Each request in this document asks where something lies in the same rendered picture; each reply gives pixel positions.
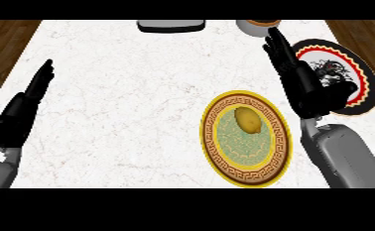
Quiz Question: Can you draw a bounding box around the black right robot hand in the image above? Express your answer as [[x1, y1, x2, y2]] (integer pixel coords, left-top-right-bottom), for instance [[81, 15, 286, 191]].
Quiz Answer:
[[262, 27, 360, 120]]

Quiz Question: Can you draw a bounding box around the black red white plate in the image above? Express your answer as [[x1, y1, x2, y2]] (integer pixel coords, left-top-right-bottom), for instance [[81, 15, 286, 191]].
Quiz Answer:
[[289, 38, 375, 117]]

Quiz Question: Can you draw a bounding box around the yellow brown patterned plate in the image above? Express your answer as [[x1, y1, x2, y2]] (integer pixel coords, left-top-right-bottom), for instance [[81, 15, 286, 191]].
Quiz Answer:
[[199, 89, 293, 188]]

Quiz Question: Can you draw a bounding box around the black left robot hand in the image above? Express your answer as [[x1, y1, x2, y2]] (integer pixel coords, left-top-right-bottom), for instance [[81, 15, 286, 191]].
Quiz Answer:
[[0, 58, 56, 150]]

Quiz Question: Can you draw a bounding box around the grey flat appliance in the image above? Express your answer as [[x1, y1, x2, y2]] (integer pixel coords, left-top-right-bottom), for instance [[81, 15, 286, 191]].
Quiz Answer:
[[135, 19, 206, 34]]

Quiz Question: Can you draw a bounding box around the grey round pot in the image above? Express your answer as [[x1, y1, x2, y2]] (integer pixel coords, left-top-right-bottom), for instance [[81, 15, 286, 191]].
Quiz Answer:
[[234, 19, 282, 39]]

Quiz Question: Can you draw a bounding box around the yellow lemon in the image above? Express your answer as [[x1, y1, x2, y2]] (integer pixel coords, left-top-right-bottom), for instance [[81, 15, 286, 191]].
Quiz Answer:
[[233, 106, 264, 135]]

